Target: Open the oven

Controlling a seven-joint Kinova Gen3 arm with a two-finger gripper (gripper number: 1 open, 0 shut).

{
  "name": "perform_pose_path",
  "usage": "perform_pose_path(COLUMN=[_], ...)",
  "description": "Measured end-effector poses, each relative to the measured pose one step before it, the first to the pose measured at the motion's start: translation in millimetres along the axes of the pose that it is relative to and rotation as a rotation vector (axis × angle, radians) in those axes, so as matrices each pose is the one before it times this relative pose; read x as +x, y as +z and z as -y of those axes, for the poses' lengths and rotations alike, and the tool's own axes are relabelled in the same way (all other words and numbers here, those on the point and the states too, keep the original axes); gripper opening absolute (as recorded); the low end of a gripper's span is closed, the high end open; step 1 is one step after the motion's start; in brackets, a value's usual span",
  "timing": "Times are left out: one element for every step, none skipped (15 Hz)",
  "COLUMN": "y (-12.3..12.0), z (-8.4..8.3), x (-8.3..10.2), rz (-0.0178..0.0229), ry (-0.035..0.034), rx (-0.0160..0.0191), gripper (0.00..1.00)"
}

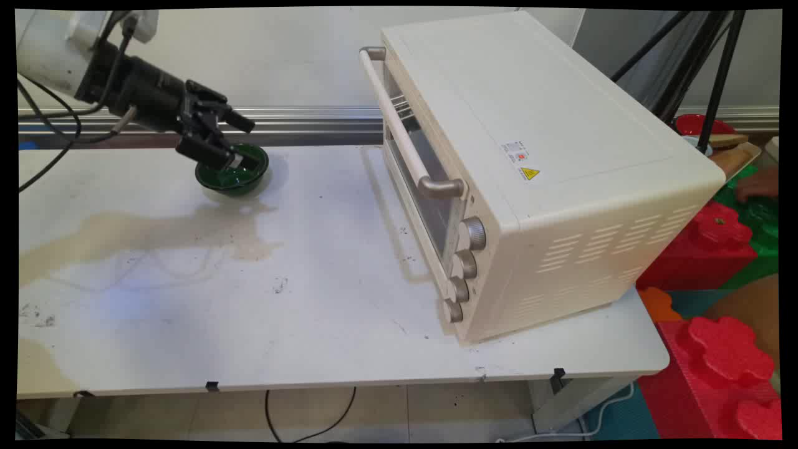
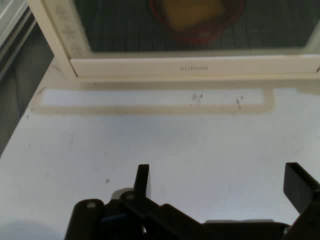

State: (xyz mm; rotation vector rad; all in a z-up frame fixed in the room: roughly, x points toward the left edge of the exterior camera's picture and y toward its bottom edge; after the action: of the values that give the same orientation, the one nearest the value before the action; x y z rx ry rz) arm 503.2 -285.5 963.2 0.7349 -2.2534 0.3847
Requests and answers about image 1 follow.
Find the wooden tray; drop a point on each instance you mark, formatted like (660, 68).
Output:
(732, 159)

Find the wooden block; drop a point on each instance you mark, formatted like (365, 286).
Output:
(729, 140)

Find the dark green bowl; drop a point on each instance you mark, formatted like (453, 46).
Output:
(234, 181)

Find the white table leg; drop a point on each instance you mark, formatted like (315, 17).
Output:
(573, 405)

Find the black tripod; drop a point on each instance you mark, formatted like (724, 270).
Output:
(720, 75)

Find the green foam block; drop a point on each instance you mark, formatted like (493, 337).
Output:
(764, 218)

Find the red foam block with stain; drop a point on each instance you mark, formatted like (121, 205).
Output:
(698, 255)

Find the large silver oven knob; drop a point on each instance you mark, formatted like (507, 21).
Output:
(472, 234)

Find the yellow warning sticker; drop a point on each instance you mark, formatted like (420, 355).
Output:
(530, 174)

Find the white label sticker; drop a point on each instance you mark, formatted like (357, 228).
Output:
(516, 152)

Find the teal foam mat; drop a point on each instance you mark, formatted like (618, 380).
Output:
(695, 302)

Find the aluminium rail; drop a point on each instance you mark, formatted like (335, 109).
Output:
(312, 118)

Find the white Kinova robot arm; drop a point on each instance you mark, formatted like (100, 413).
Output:
(47, 53)

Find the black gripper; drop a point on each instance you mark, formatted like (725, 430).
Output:
(153, 96)

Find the person hand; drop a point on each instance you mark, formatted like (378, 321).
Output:
(760, 186)

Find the large red foam block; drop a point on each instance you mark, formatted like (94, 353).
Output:
(717, 380)

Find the orange foam piece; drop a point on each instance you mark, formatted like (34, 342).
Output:
(658, 304)

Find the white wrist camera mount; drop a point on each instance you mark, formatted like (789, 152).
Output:
(134, 25)

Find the cream toaster oven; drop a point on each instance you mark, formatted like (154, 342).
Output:
(561, 156)

